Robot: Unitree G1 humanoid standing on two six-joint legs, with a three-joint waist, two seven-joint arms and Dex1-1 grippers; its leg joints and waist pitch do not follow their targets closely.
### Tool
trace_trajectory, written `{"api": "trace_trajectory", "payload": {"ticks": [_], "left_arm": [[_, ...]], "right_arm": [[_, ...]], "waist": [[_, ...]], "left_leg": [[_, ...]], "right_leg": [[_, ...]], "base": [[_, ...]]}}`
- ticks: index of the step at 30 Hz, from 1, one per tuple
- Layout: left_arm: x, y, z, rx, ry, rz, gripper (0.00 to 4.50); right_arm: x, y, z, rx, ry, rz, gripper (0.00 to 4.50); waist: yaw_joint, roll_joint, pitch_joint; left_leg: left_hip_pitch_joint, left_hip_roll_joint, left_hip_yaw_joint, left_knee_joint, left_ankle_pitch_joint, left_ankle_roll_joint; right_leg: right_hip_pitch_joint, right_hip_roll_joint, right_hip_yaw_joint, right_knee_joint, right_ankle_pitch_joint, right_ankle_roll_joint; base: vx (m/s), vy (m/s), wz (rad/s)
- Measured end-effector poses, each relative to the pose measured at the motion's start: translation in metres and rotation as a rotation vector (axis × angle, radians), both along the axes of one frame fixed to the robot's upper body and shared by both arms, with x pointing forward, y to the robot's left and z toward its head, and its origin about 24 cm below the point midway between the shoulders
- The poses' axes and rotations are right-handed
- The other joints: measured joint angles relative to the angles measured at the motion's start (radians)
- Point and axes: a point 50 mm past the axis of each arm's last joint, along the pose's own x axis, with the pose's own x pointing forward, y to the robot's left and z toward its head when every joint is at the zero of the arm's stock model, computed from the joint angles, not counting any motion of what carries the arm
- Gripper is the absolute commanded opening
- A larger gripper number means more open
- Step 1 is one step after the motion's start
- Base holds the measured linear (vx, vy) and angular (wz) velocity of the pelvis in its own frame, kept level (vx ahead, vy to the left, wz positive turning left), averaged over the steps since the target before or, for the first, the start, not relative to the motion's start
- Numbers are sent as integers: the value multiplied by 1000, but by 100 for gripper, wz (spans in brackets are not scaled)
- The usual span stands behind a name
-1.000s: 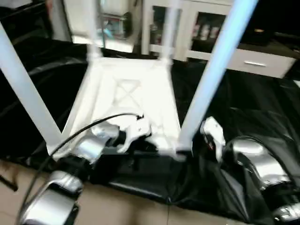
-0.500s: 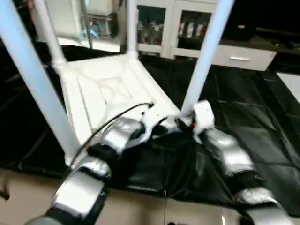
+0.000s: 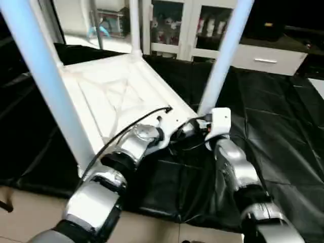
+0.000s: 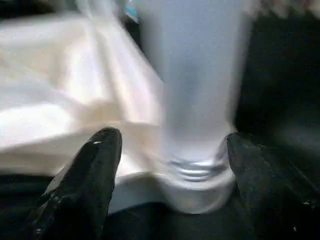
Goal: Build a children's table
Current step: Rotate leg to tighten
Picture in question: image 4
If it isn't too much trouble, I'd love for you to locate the white plastic table top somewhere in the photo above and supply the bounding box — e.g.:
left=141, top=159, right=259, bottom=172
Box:
left=0, top=12, right=238, bottom=215

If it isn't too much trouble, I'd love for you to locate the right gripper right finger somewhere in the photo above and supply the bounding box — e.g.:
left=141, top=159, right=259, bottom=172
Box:
left=226, top=132, right=320, bottom=240

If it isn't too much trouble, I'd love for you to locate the white plastic table leg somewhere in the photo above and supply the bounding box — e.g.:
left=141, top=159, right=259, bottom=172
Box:
left=131, top=0, right=253, bottom=183

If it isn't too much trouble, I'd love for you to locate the black work mat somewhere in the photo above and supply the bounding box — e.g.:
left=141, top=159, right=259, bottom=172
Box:
left=0, top=0, right=320, bottom=240

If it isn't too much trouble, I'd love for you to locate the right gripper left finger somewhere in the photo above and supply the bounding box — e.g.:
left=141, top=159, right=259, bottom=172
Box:
left=22, top=127, right=123, bottom=240

